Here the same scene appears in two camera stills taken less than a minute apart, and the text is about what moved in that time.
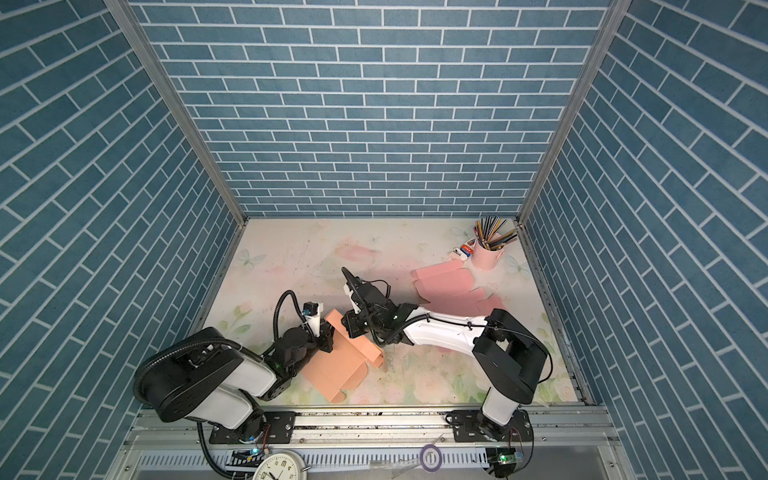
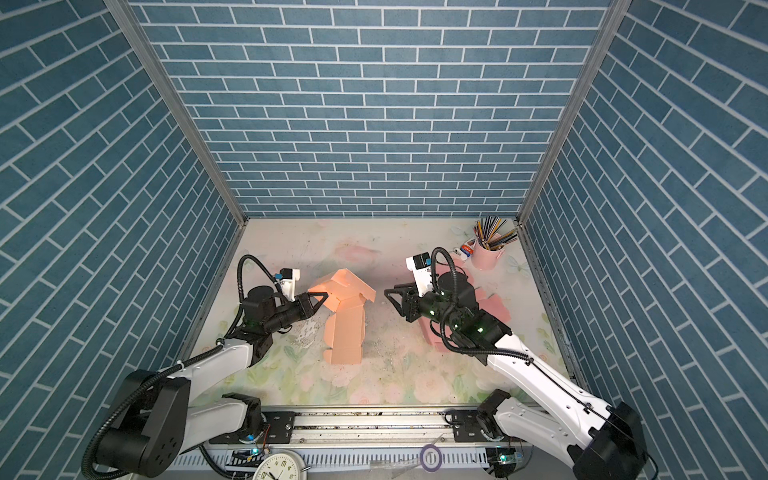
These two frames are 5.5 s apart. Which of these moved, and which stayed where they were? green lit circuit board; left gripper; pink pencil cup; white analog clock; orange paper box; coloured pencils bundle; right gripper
Moved: left gripper; orange paper box; right gripper
Stayed: coloured pencils bundle; pink pencil cup; green lit circuit board; white analog clock
